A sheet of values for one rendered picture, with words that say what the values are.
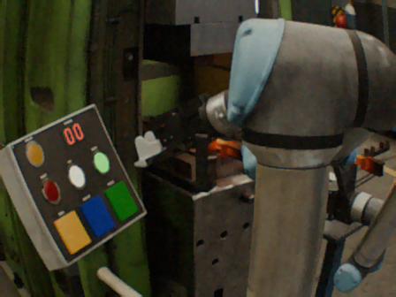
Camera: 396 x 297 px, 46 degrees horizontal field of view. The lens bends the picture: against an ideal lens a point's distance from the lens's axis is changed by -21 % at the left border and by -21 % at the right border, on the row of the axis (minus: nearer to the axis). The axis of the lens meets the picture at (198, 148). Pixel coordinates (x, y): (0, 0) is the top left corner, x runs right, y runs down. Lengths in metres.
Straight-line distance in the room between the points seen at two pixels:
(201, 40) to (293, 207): 0.97
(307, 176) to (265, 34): 0.15
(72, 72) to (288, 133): 0.97
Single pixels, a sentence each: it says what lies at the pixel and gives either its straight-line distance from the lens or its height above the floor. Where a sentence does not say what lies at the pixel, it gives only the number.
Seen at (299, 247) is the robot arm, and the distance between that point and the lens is 0.57.
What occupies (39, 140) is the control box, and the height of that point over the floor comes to 1.18.
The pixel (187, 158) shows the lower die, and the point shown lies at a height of 0.98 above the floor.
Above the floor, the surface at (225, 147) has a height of 1.01.
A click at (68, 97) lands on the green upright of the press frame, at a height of 1.19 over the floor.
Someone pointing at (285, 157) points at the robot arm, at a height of 1.33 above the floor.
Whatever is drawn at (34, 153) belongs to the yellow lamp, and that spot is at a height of 1.17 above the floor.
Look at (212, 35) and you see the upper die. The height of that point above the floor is 1.33.
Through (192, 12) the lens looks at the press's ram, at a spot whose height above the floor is 1.40.
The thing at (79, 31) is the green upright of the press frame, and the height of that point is 1.38.
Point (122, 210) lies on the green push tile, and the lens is 1.22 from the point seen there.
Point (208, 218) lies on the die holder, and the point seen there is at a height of 0.84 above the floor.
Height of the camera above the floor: 1.50
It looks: 18 degrees down
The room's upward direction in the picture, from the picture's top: straight up
